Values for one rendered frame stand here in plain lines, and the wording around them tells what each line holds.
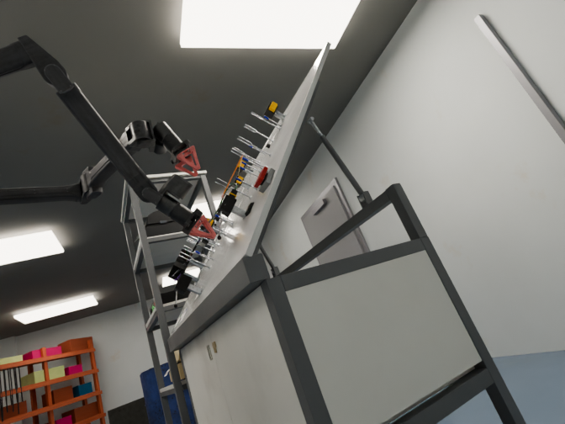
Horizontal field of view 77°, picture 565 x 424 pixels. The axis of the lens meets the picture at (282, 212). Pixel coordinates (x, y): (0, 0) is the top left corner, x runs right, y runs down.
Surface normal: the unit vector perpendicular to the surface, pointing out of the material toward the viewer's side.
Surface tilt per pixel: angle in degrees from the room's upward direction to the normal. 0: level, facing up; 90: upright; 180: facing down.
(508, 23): 90
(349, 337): 90
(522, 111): 90
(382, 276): 90
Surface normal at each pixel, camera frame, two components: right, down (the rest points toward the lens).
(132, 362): 0.31, -0.43
